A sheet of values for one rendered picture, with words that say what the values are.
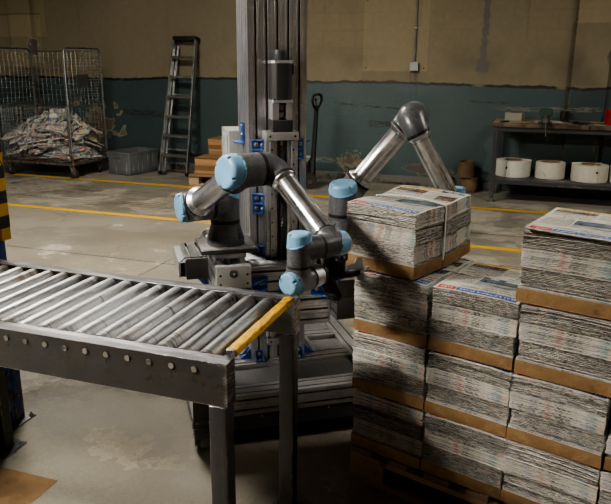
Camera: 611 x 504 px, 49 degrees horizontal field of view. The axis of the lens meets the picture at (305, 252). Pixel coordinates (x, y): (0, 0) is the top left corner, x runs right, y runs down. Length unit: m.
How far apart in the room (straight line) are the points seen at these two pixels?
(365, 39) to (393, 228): 6.88
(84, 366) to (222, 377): 0.41
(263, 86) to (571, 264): 1.43
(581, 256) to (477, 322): 0.39
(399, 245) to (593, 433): 0.81
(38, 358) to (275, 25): 1.58
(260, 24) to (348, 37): 6.28
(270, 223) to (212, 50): 7.08
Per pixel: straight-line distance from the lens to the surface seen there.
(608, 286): 2.04
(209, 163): 8.65
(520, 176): 8.24
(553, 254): 2.06
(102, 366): 1.89
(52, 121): 9.81
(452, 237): 2.42
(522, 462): 2.32
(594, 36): 8.66
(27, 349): 2.03
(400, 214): 2.21
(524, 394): 2.22
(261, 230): 2.89
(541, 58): 8.73
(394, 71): 8.91
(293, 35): 2.84
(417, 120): 2.71
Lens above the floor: 1.52
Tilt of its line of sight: 16 degrees down
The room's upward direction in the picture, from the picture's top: 1 degrees clockwise
